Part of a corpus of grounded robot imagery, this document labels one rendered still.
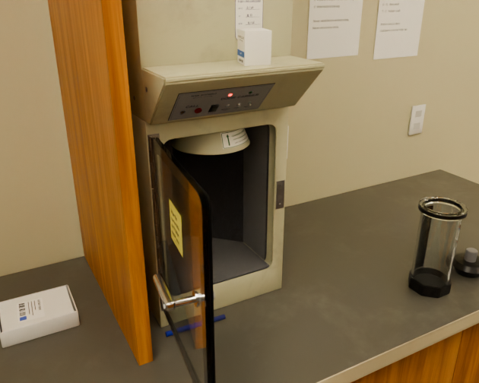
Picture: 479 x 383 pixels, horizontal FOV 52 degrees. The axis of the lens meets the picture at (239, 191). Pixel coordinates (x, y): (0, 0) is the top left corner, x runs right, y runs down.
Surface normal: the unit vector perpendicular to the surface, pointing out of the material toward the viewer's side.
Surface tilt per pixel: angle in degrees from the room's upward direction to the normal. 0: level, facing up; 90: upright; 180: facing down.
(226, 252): 0
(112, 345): 0
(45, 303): 0
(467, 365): 90
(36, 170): 90
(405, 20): 90
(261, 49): 90
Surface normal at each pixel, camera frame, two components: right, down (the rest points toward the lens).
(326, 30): 0.48, 0.35
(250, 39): 0.25, 0.38
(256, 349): 0.00, -0.92
